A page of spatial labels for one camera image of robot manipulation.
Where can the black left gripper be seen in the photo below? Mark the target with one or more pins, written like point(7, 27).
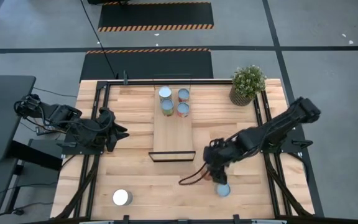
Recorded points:
point(106, 124)

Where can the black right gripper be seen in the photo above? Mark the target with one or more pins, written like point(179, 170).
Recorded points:
point(219, 154)

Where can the grey-lidded tin can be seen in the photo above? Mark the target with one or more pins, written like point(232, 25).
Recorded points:
point(223, 190)

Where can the teal-sided bright-lidded can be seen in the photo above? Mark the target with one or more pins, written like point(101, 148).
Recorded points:
point(122, 197)

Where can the teal tomato can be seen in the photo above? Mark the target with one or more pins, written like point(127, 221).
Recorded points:
point(167, 106)

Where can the bright-lidded tin can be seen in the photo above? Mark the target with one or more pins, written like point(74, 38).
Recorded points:
point(165, 92)

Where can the red multicolour label can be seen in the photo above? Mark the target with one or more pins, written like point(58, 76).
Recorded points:
point(183, 109)

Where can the red patterned soup can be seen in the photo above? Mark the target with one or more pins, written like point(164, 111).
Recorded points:
point(183, 94)

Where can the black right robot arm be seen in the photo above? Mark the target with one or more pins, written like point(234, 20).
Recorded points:
point(275, 127)

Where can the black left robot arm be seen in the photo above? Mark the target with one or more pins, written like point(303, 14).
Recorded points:
point(61, 115)

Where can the black hazard-striped floor mat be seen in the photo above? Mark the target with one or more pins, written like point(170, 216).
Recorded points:
point(154, 15)
point(148, 65)

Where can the black desk leg beam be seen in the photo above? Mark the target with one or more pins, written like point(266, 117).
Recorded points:
point(36, 154)

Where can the potted green plant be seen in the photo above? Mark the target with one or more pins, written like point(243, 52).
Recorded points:
point(248, 81)

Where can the dark grey desk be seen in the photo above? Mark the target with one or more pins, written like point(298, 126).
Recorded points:
point(5, 130)

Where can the wooden shelf with black frame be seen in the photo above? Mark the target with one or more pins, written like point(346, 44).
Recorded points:
point(172, 137)

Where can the black aluminium table frame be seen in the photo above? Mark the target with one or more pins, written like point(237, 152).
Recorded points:
point(129, 82)

